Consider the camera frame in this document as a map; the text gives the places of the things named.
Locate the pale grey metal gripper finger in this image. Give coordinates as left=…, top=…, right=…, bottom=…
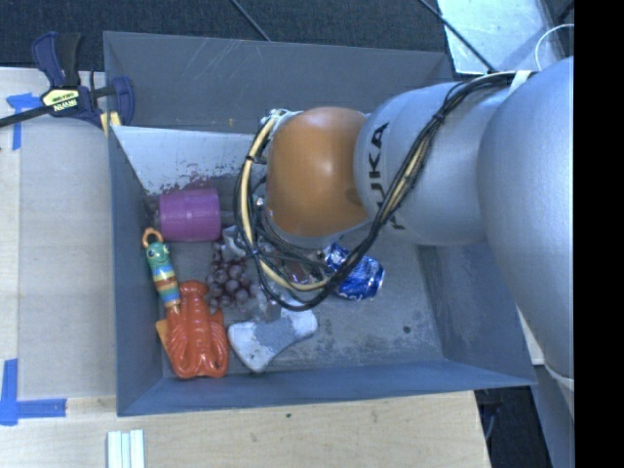
left=264, top=286, right=284, bottom=325

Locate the purple toy grape bunch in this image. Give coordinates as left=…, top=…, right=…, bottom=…
left=204, top=240, right=260, bottom=311

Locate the blue crumpled packet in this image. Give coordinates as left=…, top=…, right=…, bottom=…
left=325, top=241, right=386, bottom=302

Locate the white grey crumpled piece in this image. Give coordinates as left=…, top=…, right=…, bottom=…
left=221, top=225, right=248, bottom=258

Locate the red-orange toy lobster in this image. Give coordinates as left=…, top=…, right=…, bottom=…
left=165, top=280, right=231, bottom=380

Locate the grey metal bin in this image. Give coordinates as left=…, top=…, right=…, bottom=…
left=101, top=30, right=538, bottom=417

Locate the striped caterpillar toy shovel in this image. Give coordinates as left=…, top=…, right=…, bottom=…
left=141, top=227, right=183, bottom=348

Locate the purple plastic cup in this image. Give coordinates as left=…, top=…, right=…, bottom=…
left=157, top=187, right=223, bottom=243

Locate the pale wood flat board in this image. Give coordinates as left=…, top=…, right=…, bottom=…
left=17, top=114, right=119, bottom=402

